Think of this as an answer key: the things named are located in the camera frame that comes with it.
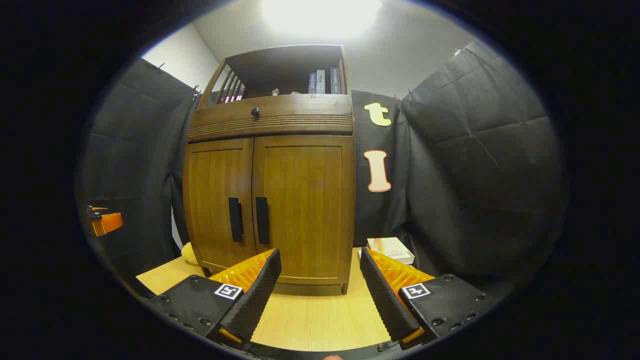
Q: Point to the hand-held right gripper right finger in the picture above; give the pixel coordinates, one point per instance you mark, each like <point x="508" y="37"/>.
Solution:
<point x="385" y="300"/>

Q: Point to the light grey book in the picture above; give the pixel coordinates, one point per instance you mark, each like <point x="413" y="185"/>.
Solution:
<point x="320" y="82"/>

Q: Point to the white cardboard box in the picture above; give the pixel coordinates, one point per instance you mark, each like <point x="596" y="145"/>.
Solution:
<point x="390" y="249"/>

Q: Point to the black backdrop cloth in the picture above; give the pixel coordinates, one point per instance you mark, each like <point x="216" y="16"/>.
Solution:
<point x="475" y="175"/>

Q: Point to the wooden shoe cabinet door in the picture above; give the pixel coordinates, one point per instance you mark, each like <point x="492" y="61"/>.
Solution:
<point x="310" y="200"/>
<point x="212" y="200"/>

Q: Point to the wooden double-door shoe cabinet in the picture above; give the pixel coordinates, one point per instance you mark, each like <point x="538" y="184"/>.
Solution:
<point x="270" y="65"/>

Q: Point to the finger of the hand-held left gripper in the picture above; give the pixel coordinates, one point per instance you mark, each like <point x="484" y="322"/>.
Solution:
<point x="111" y="221"/>

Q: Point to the pale yellow fluffy ball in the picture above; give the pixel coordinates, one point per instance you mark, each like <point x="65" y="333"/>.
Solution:
<point x="189" y="253"/>

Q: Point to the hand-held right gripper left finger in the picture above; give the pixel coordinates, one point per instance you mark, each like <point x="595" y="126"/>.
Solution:
<point x="257" y="295"/>

